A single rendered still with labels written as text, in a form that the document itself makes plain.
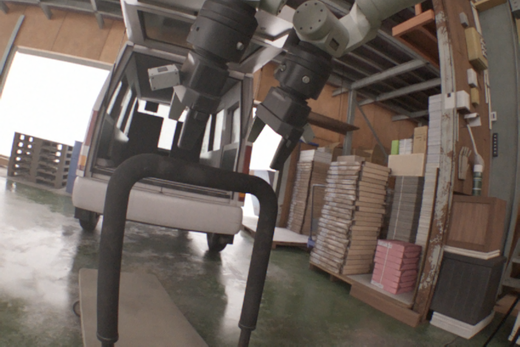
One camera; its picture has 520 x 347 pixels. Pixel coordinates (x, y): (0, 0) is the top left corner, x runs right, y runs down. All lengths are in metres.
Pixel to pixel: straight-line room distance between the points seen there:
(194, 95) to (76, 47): 4.53
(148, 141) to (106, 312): 3.75
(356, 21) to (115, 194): 0.51
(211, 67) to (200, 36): 0.05
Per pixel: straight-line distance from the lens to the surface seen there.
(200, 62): 0.38
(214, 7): 0.39
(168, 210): 2.18
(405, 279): 2.24
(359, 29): 0.53
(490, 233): 1.81
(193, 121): 0.38
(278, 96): 0.49
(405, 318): 1.95
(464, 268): 1.89
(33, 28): 5.37
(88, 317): 1.02
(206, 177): 0.49
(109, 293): 0.50
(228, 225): 2.32
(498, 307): 2.60
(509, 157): 2.70
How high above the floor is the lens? 0.75
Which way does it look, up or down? 7 degrees up
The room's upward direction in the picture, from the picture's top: 10 degrees clockwise
